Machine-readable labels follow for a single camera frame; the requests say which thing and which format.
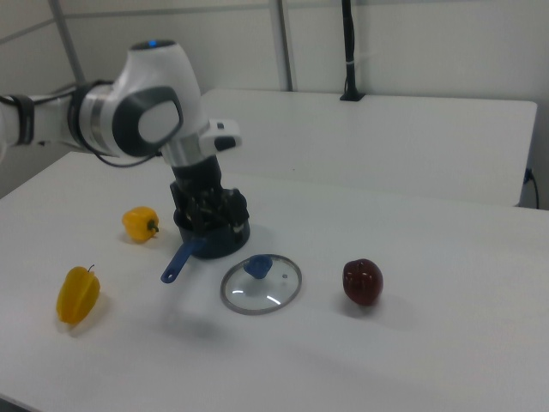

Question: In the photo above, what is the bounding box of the dark blue saucepan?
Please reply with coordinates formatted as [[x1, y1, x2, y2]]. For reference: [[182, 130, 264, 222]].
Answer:
[[160, 208, 252, 285]]

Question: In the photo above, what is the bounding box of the dark red bell pepper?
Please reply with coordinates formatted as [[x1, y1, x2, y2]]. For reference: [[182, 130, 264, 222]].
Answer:
[[341, 257, 384, 307]]

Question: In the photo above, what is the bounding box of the black pole with cables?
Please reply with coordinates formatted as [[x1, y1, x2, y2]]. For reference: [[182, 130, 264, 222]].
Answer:
[[339, 0, 365, 102]]

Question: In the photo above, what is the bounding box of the yellow starfruit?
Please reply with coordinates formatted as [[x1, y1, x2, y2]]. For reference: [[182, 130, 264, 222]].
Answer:
[[56, 264, 102, 325]]

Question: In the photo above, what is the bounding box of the white background table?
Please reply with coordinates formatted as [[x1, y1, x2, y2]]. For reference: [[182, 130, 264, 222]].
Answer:
[[199, 88, 539, 208]]

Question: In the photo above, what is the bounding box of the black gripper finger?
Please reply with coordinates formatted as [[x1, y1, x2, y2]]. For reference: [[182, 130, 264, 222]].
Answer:
[[228, 195, 249, 233], [190, 199, 210, 235]]

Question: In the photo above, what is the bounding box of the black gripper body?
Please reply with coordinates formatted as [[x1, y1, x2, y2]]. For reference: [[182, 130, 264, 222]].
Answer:
[[169, 155, 250, 225]]

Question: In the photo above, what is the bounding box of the glass lid with blue knob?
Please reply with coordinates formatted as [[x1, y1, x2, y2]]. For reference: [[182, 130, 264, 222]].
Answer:
[[220, 253, 303, 316]]

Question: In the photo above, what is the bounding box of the yellow bell pepper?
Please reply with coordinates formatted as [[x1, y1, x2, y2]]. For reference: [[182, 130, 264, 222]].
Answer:
[[121, 206, 160, 245]]

